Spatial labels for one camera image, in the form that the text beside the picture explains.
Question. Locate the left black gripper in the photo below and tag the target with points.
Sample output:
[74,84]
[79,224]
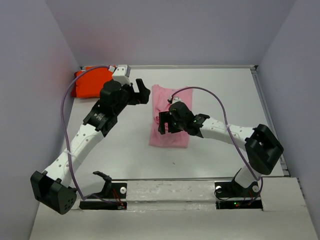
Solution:
[143,94]

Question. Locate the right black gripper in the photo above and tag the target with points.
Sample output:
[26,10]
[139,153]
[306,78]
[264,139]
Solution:
[166,116]

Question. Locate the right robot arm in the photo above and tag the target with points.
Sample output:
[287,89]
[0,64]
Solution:
[262,148]

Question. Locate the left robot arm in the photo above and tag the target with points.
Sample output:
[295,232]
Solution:
[52,186]

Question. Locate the folded orange t-shirt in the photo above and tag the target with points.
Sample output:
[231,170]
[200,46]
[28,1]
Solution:
[90,81]

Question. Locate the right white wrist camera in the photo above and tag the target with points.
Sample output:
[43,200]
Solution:
[173,99]

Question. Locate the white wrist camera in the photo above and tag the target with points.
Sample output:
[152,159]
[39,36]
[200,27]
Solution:
[173,99]
[121,74]

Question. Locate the aluminium table edge rail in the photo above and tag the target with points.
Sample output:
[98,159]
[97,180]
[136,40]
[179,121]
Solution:
[165,67]

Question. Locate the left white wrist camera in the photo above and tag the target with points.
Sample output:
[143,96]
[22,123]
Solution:
[121,74]

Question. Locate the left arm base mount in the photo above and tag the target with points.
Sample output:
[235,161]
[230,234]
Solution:
[103,193]

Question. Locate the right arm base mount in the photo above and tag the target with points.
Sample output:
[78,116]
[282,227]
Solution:
[230,195]

